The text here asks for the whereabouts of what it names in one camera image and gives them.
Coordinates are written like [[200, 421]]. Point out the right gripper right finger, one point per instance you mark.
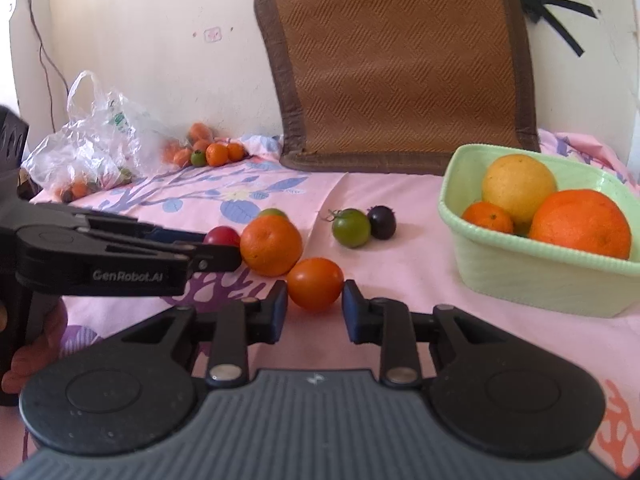
[[391, 325]]

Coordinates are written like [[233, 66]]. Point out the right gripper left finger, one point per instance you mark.
[[177, 333]]

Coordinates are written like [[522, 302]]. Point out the mandarin orange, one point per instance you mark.
[[490, 217], [271, 245]]

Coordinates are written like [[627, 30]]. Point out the yellow grapefruit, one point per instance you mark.
[[518, 184]]

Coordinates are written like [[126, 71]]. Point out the person left hand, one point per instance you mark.
[[40, 353]]

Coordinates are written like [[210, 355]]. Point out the red cherry tomato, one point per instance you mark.
[[223, 236]]

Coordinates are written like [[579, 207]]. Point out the dark purple tomato rear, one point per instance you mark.
[[382, 222]]

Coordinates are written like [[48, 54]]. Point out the green tomato behind mandarin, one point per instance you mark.
[[272, 212]]

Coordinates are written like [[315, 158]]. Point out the clear plastic bag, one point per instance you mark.
[[107, 142]]

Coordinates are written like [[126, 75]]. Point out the green plastic basket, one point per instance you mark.
[[523, 271]]

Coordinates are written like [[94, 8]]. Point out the small orange tomato pile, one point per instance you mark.
[[219, 151]]

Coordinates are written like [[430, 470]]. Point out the large orange in basket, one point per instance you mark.
[[585, 220]]

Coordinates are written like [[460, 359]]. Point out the brown woven seat cushion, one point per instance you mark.
[[397, 85]]

